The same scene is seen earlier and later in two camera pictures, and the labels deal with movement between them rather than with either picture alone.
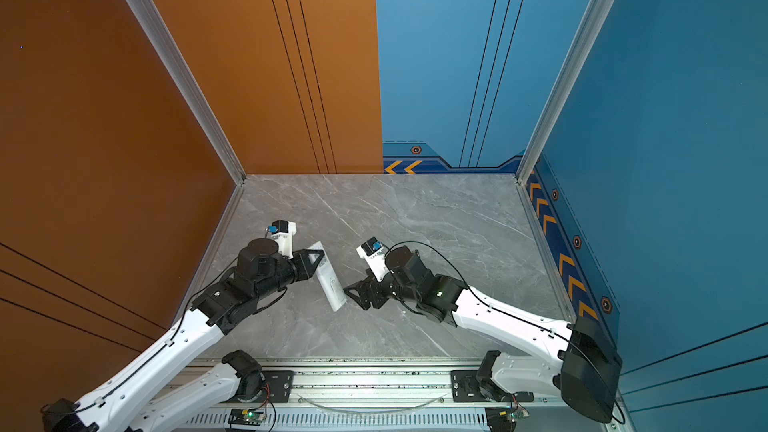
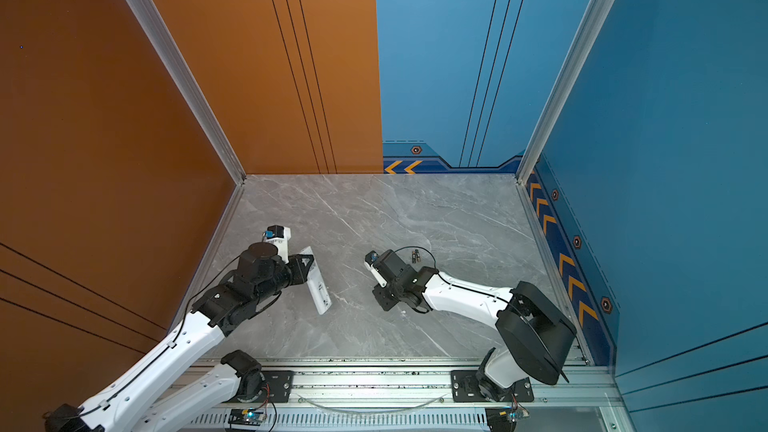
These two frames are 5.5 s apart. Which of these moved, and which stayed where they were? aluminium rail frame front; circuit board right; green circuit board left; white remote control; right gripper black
Moved: white remote control; right gripper black
Stayed: aluminium rail frame front; green circuit board left; circuit board right
